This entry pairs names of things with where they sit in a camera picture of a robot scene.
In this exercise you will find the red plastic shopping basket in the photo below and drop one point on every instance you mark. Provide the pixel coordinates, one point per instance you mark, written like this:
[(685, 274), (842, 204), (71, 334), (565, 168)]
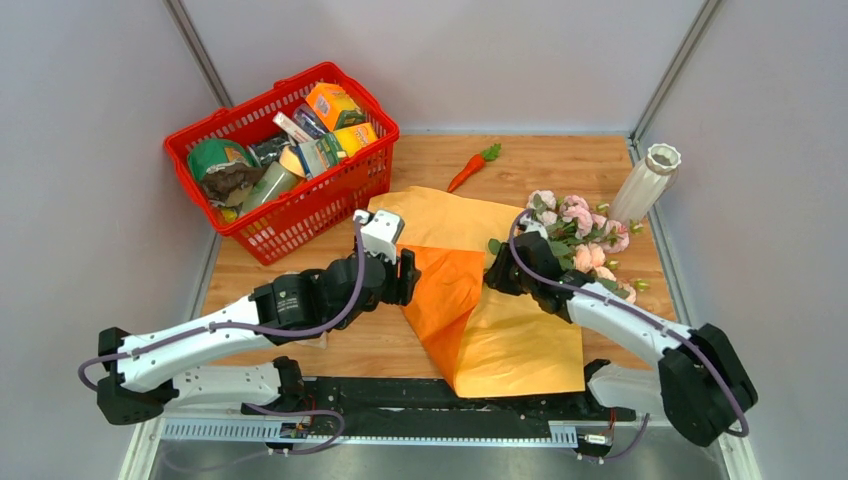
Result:
[(278, 228)]

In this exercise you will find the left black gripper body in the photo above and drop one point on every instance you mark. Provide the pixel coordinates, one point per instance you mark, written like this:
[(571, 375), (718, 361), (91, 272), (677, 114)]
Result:
[(398, 290)]

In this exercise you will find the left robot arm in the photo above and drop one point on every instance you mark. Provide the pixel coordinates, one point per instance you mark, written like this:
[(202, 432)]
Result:
[(136, 377)]

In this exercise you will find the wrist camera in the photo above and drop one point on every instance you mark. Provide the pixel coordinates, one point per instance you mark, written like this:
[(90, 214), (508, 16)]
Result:
[(528, 225), (380, 232)]

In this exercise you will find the orange toy carrot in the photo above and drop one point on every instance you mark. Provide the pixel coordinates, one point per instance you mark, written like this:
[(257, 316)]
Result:
[(476, 163)]

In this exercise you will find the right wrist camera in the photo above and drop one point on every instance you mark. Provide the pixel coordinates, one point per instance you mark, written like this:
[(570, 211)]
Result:
[(528, 225)]

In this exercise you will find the pink flower bouquet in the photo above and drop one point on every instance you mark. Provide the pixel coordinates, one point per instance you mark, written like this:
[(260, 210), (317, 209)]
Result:
[(575, 262)]

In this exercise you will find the white ribbed ceramic vase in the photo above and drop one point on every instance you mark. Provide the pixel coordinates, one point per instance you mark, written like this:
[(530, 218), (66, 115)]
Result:
[(650, 177)]

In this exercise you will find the orange wrapping paper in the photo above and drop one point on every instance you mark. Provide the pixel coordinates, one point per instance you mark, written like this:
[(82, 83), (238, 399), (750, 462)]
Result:
[(483, 342)]

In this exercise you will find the green scrub sponge box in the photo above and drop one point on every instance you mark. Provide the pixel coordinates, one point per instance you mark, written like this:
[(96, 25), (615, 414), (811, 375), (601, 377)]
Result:
[(320, 155)]

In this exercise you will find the white red small box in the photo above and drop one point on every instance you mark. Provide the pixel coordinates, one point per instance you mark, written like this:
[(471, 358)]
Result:
[(291, 128)]

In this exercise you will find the dark snack packet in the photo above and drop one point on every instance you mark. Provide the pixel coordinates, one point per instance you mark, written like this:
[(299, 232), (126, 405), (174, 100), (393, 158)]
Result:
[(270, 149)]

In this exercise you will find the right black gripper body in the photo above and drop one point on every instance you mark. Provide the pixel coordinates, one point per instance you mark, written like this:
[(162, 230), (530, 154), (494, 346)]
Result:
[(506, 277)]

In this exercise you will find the brown crumpled bag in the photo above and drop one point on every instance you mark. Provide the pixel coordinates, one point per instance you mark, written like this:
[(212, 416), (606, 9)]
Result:
[(230, 185)]

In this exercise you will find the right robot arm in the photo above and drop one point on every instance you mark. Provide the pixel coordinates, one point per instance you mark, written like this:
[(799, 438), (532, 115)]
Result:
[(694, 379)]

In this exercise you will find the green round package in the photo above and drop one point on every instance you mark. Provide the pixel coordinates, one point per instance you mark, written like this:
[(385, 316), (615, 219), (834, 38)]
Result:
[(215, 154)]

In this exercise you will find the yellow sponge pack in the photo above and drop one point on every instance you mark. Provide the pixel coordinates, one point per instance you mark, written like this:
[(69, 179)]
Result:
[(350, 140)]

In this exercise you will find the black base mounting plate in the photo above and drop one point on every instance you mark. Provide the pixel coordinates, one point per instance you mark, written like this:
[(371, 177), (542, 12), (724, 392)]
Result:
[(386, 407)]

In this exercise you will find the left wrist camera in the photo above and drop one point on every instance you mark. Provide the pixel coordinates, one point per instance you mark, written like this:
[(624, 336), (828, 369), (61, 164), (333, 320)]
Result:
[(380, 232)]

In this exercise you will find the green cylinder bottle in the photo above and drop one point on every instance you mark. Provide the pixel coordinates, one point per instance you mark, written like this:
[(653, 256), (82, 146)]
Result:
[(276, 181)]

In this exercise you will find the orange green box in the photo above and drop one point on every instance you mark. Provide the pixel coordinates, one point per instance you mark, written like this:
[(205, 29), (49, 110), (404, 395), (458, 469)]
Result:
[(334, 107)]

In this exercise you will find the aluminium rail frame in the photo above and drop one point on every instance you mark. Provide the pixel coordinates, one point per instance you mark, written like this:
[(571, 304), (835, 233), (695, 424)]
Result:
[(213, 443)]

